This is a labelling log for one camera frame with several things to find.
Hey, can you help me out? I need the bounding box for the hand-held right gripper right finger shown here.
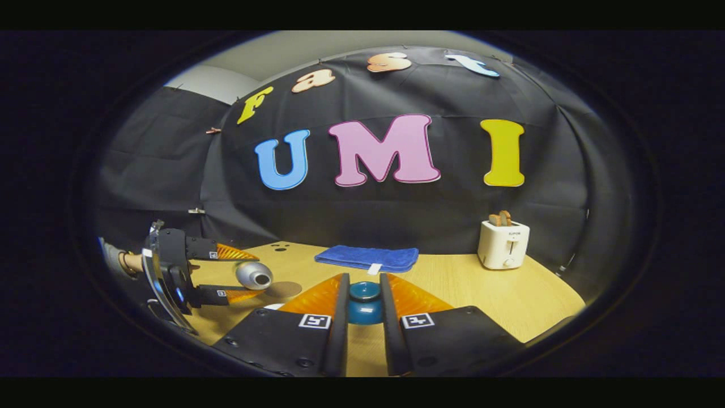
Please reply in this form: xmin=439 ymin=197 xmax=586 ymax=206
xmin=379 ymin=272 xmax=524 ymax=377

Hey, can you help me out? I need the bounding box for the black backdrop cloth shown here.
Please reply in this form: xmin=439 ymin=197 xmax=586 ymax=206
xmin=93 ymin=45 xmax=635 ymax=307

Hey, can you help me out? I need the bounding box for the round brown coaster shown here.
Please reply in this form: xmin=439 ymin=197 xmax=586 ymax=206
xmin=263 ymin=280 xmax=303 ymax=299

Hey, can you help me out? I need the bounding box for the white toaster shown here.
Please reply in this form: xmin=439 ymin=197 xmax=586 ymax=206
xmin=477 ymin=220 xmax=531 ymax=270

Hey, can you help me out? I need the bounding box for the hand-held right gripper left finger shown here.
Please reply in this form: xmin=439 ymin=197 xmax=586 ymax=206
xmin=211 ymin=272 xmax=351 ymax=377

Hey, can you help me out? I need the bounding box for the blue folded towel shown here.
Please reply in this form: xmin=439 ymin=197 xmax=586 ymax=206
xmin=314 ymin=245 xmax=420 ymax=274

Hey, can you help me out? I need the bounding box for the silver green label water bottle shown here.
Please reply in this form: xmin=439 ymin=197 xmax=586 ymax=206
xmin=234 ymin=261 xmax=274 ymax=291

